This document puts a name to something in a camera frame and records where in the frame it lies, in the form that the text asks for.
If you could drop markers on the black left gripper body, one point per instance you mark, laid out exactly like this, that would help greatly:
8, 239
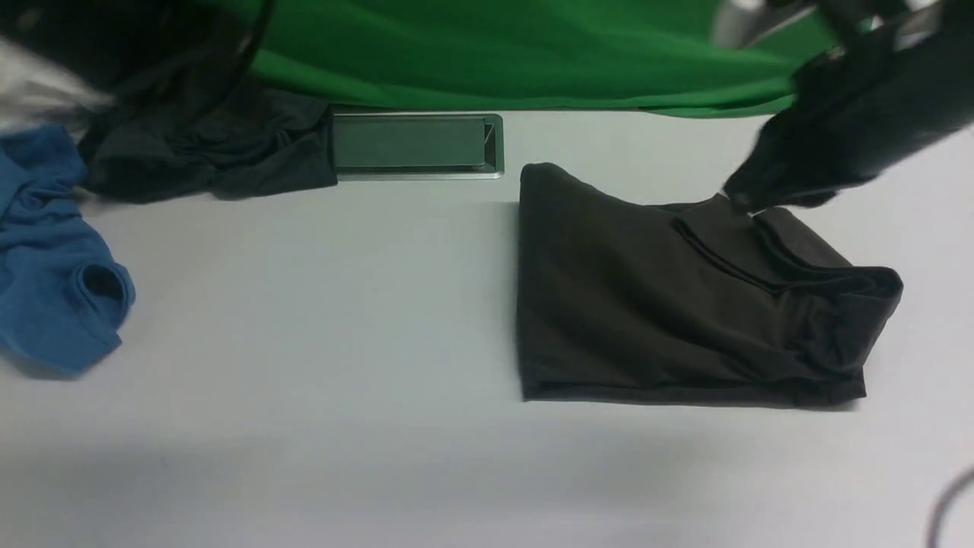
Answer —
137, 49

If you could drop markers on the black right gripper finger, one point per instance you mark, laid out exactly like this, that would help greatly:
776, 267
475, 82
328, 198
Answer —
765, 180

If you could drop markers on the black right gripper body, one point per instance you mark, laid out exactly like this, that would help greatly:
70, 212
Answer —
857, 115

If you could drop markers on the dark gray long-sleeve shirt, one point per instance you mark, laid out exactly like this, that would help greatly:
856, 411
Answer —
691, 303

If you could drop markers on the dark teal crumpled shirt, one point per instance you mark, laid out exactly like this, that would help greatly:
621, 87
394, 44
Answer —
261, 142

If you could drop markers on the white crumpled shirt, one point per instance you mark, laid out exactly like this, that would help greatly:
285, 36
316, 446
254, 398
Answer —
37, 93

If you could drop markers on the blue crumpled shirt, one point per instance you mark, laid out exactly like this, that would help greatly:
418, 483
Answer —
63, 295

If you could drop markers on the green backdrop cloth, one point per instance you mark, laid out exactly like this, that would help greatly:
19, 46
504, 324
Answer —
654, 56

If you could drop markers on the dark green flat tray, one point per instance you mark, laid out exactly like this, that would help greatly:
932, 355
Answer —
418, 146

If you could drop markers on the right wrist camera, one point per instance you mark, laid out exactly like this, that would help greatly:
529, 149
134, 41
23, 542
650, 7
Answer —
739, 24

